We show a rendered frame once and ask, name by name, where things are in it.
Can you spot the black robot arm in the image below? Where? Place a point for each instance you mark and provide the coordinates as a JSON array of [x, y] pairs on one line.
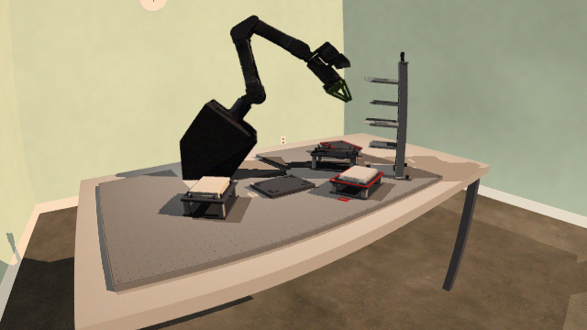
[[241, 34]]

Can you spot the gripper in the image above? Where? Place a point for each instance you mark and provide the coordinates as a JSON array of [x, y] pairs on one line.
[[334, 86]]

